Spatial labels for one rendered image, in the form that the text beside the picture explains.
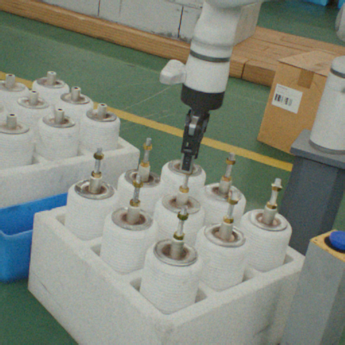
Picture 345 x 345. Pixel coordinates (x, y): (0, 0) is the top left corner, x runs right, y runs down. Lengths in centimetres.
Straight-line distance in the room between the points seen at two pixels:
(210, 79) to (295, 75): 113
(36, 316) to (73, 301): 11
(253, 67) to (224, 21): 190
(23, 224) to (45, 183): 10
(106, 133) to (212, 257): 54
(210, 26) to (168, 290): 43
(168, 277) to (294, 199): 56
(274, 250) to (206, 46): 40
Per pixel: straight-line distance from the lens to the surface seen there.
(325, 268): 103
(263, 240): 115
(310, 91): 212
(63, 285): 119
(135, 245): 106
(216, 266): 108
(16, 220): 138
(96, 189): 116
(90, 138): 150
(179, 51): 304
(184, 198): 115
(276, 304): 120
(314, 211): 148
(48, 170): 140
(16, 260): 130
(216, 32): 101
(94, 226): 115
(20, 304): 128
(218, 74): 103
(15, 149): 137
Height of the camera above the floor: 80
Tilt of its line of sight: 25 degrees down
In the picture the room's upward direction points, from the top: 10 degrees clockwise
